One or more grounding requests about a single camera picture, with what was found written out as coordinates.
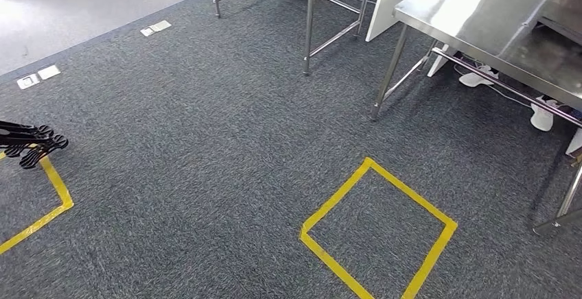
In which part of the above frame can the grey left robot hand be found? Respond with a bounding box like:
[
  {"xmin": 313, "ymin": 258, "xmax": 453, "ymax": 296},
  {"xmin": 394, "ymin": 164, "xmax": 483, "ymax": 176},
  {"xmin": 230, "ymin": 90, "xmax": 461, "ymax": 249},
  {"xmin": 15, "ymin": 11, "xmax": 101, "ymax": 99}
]
[{"xmin": 0, "ymin": 120, "xmax": 69, "ymax": 171}]

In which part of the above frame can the white shoe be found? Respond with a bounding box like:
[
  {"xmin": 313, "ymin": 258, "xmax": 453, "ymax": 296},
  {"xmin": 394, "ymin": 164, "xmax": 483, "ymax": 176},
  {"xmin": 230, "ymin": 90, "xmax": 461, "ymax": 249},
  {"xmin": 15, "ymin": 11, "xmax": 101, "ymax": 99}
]
[
  {"xmin": 458, "ymin": 64, "xmax": 500, "ymax": 88},
  {"xmin": 529, "ymin": 98, "xmax": 561, "ymax": 132}
]

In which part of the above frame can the yellow floor tape square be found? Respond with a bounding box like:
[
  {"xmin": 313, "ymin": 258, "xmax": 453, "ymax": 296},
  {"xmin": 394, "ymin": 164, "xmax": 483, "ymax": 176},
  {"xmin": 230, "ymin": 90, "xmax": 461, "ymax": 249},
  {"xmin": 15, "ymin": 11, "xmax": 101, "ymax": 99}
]
[{"xmin": 299, "ymin": 156, "xmax": 458, "ymax": 299}]

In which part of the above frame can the stainless steel table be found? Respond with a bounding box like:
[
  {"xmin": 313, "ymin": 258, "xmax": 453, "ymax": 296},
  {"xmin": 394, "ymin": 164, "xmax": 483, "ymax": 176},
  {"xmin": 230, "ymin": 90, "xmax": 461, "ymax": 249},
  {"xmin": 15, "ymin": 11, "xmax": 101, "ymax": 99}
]
[{"xmin": 209, "ymin": 0, "xmax": 376, "ymax": 76}]

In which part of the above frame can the white cabinet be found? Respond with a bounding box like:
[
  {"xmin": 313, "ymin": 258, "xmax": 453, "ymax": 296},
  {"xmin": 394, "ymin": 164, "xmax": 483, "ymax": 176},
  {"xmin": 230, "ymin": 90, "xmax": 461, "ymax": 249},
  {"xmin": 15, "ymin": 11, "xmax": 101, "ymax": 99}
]
[{"xmin": 286, "ymin": 0, "xmax": 423, "ymax": 43}]

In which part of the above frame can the stainless steel workbench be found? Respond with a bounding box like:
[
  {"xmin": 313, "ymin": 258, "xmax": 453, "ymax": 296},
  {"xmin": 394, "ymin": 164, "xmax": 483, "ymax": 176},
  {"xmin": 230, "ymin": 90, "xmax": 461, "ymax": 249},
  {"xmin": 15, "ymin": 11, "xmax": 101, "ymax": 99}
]
[{"xmin": 370, "ymin": 0, "xmax": 582, "ymax": 237}]

